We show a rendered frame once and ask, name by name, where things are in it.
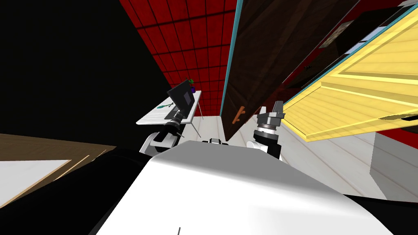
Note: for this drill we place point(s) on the dark brown wooden door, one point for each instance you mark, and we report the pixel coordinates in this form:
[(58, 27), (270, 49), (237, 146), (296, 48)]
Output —
[(261, 58)]

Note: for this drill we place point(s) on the white table with laptop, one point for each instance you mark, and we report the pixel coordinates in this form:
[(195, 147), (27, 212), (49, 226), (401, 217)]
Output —
[(153, 116)]

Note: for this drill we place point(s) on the yellow panelled door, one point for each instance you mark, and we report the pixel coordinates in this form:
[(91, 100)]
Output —
[(359, 98)]

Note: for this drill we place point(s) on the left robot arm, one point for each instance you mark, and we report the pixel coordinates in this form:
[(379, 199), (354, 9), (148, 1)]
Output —
[(65, 195)]

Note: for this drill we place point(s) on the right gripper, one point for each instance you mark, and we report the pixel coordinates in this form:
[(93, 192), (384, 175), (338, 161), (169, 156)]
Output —
[(270, 118)]

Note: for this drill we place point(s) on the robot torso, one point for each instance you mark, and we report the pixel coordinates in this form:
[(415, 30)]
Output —
[(228, 195)]

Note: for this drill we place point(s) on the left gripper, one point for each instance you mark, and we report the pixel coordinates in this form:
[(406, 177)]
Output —
[(182, 114)]

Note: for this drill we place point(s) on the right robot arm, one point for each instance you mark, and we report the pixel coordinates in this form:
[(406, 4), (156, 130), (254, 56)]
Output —
[(266, 134)]

